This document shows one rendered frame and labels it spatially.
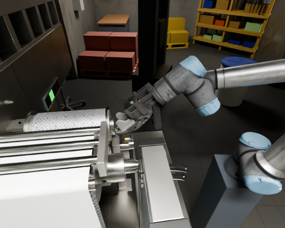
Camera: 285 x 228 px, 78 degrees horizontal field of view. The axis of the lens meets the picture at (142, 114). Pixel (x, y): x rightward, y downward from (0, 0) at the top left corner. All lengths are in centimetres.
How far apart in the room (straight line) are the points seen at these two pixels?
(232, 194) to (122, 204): 54
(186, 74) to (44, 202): 44
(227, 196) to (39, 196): 89
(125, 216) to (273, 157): 60
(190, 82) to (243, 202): 78
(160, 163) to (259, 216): 184
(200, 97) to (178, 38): 535
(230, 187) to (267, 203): 123
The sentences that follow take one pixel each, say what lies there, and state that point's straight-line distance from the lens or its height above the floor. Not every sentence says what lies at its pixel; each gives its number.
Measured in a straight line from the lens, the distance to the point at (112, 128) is 62.
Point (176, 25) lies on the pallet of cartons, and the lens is 618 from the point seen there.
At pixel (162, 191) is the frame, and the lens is 27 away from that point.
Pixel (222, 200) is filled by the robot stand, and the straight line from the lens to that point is 108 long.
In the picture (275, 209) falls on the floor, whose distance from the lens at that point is 220.
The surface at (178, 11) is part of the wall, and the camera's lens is 686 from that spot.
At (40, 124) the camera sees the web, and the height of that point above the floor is 130.
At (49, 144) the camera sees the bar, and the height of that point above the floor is 146.
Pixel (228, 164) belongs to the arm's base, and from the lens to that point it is 101.
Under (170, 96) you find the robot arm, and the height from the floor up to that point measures 139.
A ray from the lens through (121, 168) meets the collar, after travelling 39.
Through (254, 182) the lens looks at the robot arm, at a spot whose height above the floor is 109.
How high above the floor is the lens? 167
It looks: 37 degrees down
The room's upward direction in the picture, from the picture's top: straight up
